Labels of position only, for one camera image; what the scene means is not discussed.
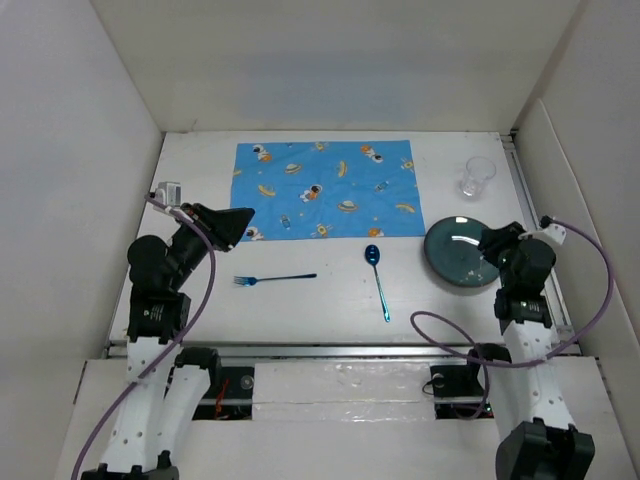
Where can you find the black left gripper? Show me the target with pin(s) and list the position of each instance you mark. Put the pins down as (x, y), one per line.
(225, 226)

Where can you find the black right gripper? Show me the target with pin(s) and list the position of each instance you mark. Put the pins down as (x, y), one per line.
(492, 240)

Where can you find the blue metal fork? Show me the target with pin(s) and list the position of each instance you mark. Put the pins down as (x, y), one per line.
(247, 281)

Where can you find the dark teal ceramic plate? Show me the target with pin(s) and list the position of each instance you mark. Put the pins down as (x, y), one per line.
(451, 250)

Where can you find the clear drinking glass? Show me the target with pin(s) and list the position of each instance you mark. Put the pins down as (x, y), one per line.
(478, 172)

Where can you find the blue space-print placemat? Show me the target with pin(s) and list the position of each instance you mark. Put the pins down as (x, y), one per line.
(335, 189)

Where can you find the blue metal spoon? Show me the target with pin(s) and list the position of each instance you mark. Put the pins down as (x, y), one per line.
(372, 256)

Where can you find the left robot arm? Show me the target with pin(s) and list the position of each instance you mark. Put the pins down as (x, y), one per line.
(139, 434)

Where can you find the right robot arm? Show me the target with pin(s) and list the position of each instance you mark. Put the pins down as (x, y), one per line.
(538, 435)

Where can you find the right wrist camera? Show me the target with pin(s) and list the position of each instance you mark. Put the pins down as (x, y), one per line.
(548, 231)

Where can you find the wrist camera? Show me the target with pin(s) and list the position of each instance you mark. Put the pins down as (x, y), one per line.
(548, 231)
(168, 193)

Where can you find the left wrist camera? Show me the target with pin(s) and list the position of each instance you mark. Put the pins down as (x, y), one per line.
(168, 193)

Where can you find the aluminium table rail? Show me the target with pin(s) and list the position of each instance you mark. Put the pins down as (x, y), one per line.
(322, 351)

